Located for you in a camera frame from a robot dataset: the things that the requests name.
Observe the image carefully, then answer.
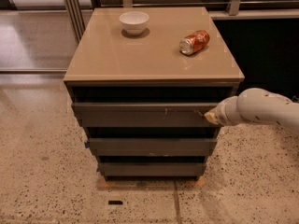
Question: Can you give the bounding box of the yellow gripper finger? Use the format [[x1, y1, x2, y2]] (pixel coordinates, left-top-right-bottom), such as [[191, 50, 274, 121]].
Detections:
[[205, 108, 219, 125]]

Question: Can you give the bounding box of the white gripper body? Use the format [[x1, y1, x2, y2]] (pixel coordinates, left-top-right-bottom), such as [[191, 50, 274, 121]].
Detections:
[[215, 96, 240, 126]]

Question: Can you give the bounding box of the grey top drawer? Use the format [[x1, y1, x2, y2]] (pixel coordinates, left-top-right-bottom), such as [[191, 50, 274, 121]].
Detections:
[[72, 103, 216, 128]]

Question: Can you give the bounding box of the grey drawer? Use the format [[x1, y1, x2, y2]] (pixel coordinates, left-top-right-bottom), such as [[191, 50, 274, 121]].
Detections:
[[72, 103, 216, 128], [98, 162, 206, 176], [86, 138, 217, 157]]

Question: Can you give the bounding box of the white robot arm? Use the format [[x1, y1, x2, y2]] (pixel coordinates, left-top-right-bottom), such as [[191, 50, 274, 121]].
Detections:
[[205, 88, 299, 133]]

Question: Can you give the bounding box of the grey drawer cabinet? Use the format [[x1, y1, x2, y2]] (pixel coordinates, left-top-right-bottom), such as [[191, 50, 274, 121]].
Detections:
[[63, 7, 246, 182]]

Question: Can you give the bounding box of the grey middle drawer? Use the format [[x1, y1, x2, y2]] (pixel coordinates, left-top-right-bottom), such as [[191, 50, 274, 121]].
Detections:
[[86, 138, 217, 157]]

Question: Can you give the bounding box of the grey bottom drawer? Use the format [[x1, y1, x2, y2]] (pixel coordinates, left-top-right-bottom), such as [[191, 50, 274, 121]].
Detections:
[[98, 162, 206, 176]]

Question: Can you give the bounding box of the orange soda can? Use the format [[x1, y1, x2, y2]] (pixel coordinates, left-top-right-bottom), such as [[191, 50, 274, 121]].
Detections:
[[179, 30, 210, 55]]

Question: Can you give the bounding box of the white ceramic bowl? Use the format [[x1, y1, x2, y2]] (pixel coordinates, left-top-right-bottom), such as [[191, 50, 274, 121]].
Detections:
[[119, 11, 150, 35]]

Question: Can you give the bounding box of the metal railing frame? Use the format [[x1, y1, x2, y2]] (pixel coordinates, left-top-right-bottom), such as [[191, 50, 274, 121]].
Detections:
[[65, 0, 299, 37]]

